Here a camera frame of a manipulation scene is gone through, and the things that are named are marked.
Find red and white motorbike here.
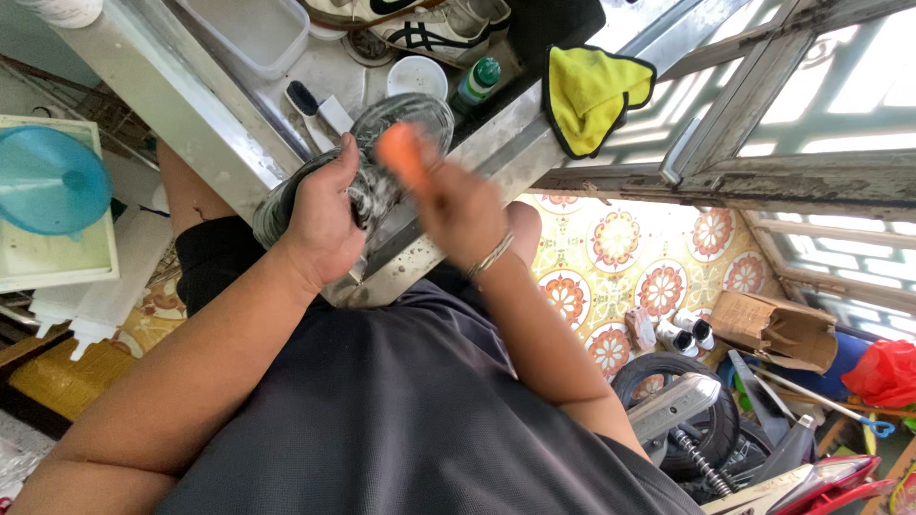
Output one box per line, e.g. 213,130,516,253
626,372,899,515

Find person's right hand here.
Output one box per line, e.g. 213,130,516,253
408,152,515,276

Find person's left hand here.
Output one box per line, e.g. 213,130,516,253
275,132,371,288

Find black rubber tyre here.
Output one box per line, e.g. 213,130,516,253
610,350,741,482

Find white plastic squeeze bottles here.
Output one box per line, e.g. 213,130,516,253
27,207,174,362

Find pair of small white shoes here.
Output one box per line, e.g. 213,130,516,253
654,308,717,359

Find yellow woven mat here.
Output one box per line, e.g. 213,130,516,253
7,338,137,423

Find person's right knee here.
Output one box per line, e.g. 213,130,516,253
503,201,543,271

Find white sneaker with black stripes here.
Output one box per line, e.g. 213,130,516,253
301,0,513,67

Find orange brush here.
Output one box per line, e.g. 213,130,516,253
375,122,439,203

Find stainless steel sink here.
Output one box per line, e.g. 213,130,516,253
53,0,749,310

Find person's black shorts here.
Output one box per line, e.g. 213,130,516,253
175,215,267,317

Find stick with blue handle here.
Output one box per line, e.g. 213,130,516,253
751,363,897,439

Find silver bracelet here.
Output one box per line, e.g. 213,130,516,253
466,229,515,280

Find person's dark grey shirt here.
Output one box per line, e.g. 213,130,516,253
154,266,708,515

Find brown cardboard box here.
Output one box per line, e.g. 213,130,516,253
708,289,840,375

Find blue plastic funnel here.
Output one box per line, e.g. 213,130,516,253
0,126,114,241

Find red plastic bag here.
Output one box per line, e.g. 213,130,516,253
840,339,916,410

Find soapy grey black sneaker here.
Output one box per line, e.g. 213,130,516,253
252,93,456,251

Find white cleaning block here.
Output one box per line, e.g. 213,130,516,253
317,95,355,137

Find weathered wooden window frame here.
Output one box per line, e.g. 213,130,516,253
530,0,916,316

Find pale green tray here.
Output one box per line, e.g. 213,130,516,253
0,114,121,294

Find metal sink drain strainer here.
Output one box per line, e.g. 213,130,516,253
342,29,392,69

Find green capped bottle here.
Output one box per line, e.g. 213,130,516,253
449,57,502,117

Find black bristle white brush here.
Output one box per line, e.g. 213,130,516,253
285,80,337,155

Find person's left leg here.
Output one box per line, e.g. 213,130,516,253
155,138,239,238

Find yellow cloth with black edge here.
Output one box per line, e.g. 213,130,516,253
541,44,658,160

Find white tub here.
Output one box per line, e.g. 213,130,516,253
16,0,104,30

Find clear plastic container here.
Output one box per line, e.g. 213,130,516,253
175,0,311,81

